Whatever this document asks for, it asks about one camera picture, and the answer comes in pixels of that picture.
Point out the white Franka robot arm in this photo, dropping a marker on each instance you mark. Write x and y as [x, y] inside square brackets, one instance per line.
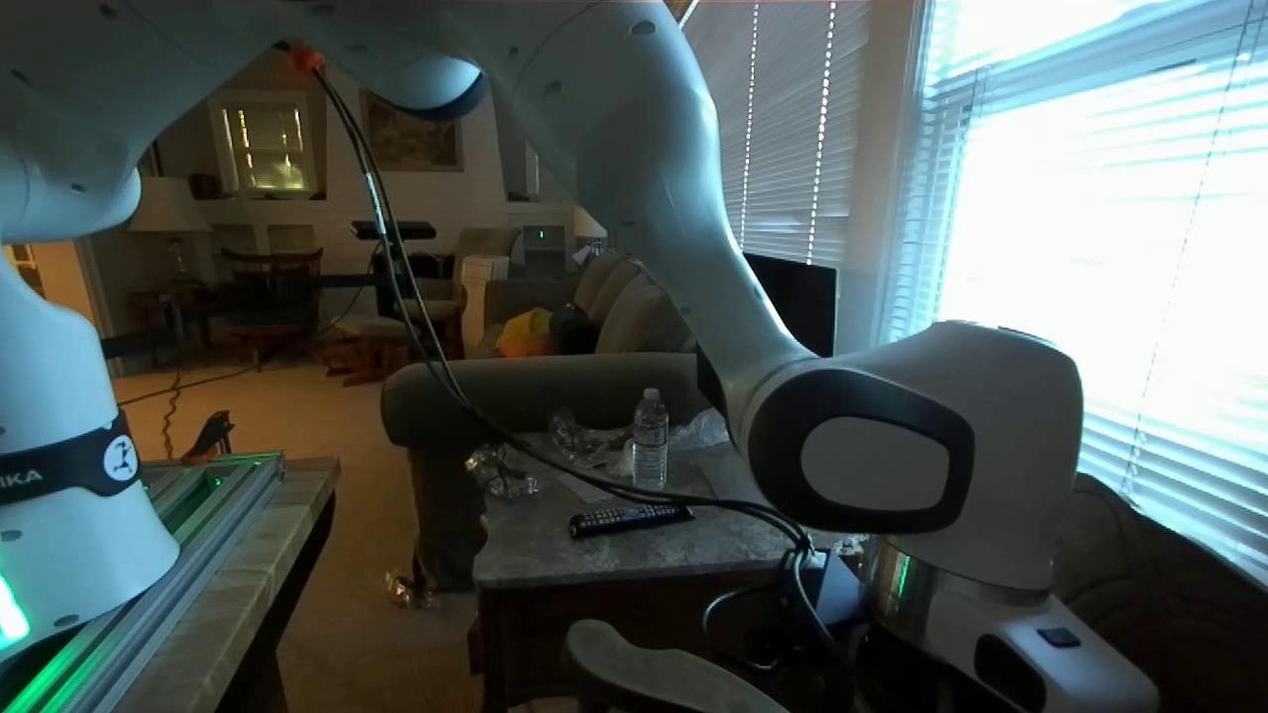
[635, 132]

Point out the yellow pillow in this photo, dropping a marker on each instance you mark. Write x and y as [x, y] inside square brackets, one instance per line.
[524, 333]

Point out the clear plastic water bottle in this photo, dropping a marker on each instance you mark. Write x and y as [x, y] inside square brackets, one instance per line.
[653, 448]

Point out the plastic bag with brown item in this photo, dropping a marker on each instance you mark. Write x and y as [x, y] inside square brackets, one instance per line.
[590, 441]

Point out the black remote control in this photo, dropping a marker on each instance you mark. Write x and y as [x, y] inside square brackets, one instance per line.
[627, 522]

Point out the black flat monitor with stand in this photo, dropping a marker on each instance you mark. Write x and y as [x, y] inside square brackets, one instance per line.
[797, 302]

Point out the small plastic bag blue item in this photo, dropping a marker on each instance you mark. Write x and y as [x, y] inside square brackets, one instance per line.
[500, 473]

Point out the marble top side table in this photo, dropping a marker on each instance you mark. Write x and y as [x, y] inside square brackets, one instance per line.
[595, 556]

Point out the brown footstool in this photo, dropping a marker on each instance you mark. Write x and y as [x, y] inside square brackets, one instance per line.
[372, 347]

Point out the black bar device on stand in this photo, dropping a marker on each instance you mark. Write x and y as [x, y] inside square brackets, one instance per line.
[384, 230]

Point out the narrow white window blinds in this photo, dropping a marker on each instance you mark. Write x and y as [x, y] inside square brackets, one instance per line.
[796, 119]

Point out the wooden armchair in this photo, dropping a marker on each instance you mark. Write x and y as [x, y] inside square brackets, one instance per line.
[647, 673]

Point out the dark dining table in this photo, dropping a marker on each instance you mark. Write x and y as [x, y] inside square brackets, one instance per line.
[271, 284]

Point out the wide white window blinds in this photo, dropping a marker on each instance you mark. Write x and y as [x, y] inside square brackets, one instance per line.
[1110, 263]

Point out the white shade table lamp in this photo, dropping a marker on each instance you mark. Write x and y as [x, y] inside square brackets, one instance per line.
[167, 207]

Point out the framed wall painting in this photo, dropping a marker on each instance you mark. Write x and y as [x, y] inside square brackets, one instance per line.
[415, 132]

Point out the framed wall mirror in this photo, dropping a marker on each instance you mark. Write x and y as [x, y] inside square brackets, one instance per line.
[269, 144]

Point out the green lit aluminium base rail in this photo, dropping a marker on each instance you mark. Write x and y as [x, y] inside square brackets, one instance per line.
[212, 495]

